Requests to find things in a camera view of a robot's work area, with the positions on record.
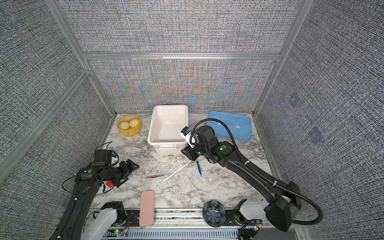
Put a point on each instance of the metal tweezers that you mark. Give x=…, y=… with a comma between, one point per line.
x=153, y=177

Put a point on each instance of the blue plastic tweezers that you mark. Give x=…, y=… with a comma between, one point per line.
x=199, y=168

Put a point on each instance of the clear plastic funnel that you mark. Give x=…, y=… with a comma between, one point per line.
x=210, y=179

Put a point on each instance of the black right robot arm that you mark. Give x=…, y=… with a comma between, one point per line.
x=283, y=205

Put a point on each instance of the black flower-shaped dish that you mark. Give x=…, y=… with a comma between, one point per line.
x=214, y=214

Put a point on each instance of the left steamed bun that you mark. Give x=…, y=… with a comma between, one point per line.
x=124, y=125

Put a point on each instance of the red bottle cap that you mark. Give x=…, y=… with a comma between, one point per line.
x=110, y=184

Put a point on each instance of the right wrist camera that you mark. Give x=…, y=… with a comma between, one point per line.
x=189, y=136

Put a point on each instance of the pink rectangular case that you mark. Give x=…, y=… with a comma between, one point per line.
x=147, y=209

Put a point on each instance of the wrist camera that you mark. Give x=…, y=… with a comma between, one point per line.
x=105, y=158
x=189, y=136

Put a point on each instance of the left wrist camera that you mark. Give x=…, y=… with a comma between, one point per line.
x=105, y=158

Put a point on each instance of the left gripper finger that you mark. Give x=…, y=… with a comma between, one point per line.
x=122, y=180
x=128, y=166

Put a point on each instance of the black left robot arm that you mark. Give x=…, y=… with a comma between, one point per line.
x=88, y=181

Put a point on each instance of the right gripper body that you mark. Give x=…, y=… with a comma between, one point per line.
x=198, y=150

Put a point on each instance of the yellow bamboo steamer basket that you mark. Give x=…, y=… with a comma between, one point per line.
x=131, y=131

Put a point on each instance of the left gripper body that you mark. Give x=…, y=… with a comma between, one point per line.
x=116, y=173

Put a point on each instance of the white plastic storage bin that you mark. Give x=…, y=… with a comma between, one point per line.
x=165, y=129

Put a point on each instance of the clear glass stirring rod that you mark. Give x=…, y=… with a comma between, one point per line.
x=176, y=171

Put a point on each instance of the steamed bun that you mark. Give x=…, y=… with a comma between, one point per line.
x=124, y=125
x=134, y=122

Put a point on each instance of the right steamed bun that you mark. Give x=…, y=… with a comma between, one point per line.
x=134, y=122

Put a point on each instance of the blue plastic bin lid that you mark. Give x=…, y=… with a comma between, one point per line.
x=239, y=125

